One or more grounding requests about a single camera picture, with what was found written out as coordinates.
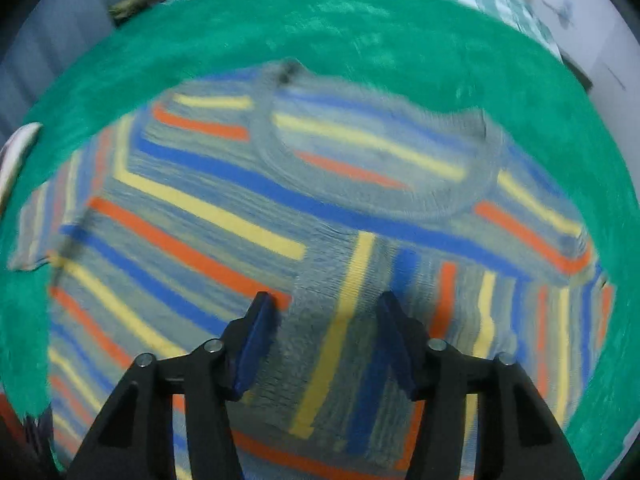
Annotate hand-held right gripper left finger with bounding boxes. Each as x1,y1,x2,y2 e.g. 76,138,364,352
67,291,276,480

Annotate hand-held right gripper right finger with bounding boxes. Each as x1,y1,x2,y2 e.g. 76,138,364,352
376,290,586,480

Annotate striped knit sweater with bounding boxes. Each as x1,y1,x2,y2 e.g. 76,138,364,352
7,60,616,480

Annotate patterned pillow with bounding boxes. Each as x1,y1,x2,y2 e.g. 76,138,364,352
0,122,43,211

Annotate green plush blanket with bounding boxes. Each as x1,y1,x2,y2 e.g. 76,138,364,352
0,0,640,473

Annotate dark empty nightstand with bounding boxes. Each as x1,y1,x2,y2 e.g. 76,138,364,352
560,52,593,93

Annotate grey curtain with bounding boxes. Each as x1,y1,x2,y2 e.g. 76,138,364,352
0,0,126,136

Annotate wall ornament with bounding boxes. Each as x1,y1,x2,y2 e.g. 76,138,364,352
542,0,576,26

